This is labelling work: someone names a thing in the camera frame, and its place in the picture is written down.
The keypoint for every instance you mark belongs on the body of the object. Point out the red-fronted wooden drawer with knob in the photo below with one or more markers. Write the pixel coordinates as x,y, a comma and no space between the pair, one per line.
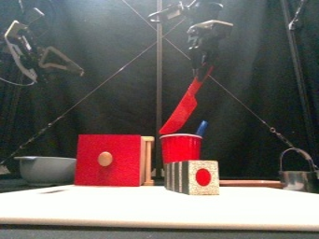
109,160

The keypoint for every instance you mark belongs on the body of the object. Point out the pale blue bowl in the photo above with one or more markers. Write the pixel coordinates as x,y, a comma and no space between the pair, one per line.
46,171

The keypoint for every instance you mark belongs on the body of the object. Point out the wooden box with slot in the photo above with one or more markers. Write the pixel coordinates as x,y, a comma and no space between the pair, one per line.
149,161

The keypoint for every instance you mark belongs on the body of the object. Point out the slanted metal frame pole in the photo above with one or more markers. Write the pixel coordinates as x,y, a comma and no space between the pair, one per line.
297,77

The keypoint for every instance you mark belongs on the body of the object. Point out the red plastic cup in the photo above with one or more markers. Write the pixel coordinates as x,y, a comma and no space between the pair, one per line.
181,149

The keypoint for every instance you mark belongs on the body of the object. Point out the vertical metal frame pole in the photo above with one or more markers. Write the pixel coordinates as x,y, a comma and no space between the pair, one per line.
159,93

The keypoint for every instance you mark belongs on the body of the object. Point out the white cutting board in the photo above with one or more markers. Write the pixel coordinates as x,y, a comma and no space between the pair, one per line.
158,208

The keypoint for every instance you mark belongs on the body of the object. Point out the toy sushi roll red centre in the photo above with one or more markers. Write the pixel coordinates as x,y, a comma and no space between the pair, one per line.
200,177

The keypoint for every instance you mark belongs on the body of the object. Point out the blue plastic utensil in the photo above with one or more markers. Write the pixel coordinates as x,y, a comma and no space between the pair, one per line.
202,128

